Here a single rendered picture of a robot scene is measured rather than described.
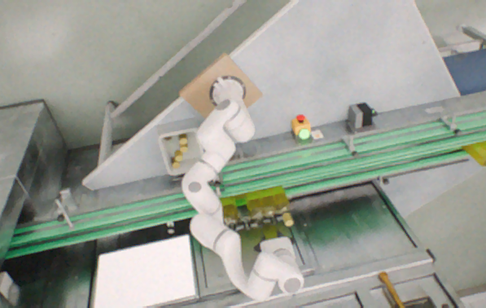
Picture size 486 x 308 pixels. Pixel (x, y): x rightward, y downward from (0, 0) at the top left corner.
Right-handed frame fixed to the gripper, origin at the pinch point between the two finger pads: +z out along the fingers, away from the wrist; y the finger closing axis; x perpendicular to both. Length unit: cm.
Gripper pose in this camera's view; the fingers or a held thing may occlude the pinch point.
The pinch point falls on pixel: (271, 236)
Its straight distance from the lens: 146.3
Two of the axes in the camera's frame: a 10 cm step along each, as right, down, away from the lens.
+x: -1.6, -9.3, -3.2
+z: -1.4, -3.0, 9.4
